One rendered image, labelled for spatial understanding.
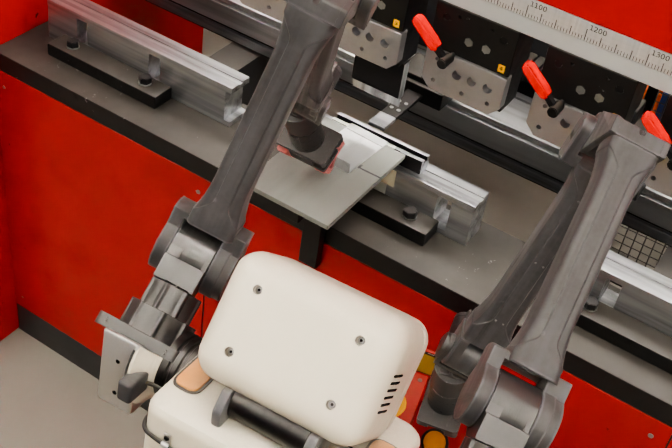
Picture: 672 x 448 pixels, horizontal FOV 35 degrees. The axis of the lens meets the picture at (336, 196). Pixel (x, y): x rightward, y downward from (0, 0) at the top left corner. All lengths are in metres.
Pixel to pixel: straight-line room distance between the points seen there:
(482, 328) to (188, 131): 0.88
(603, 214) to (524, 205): 2.29
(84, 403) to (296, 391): 1.72
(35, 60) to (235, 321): 1.34
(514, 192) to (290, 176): 1.82
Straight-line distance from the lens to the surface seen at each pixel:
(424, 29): 1.76
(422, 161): 1.97
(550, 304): 1.25
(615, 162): 1.31
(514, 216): 3.52
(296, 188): 1.85
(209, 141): 2.15
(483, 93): 1.80
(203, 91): 2.19
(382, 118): 2.05
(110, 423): 2.76
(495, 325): 1.51
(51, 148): 2.43
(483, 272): 1.96
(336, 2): 1.21
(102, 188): 2.37
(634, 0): 1.63
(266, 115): 1.25
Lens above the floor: 2.17
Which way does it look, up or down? 39 degrees down
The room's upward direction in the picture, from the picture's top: 9 degrees clockwise
